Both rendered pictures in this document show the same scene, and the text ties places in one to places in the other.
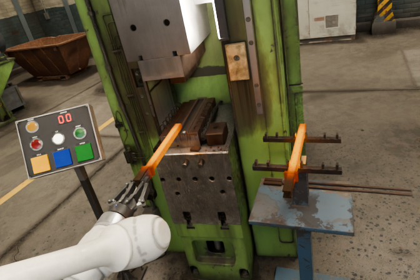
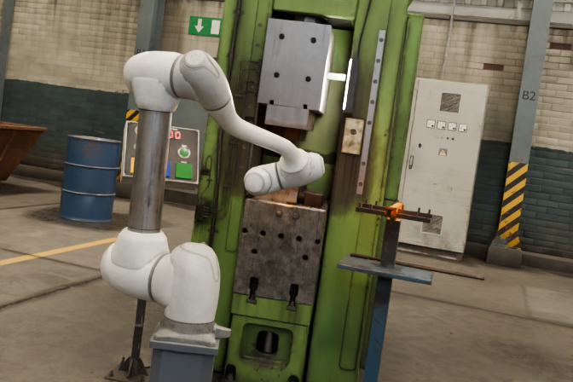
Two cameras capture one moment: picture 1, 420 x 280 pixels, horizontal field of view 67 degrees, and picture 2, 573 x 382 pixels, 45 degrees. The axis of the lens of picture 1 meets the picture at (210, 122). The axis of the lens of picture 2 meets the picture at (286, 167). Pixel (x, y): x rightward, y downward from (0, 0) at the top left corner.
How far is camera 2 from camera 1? 2.00 m
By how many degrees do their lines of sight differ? 25
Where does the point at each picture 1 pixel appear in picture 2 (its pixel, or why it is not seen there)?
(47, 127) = not seen: hidden behind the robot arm
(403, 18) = (533, 252)
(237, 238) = (301, 326)
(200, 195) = (280, 257)
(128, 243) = (306, 156)
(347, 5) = (458, 206)
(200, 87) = not seen: hidden behind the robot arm
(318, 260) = not seen: outside the picture
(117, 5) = (270, 53)
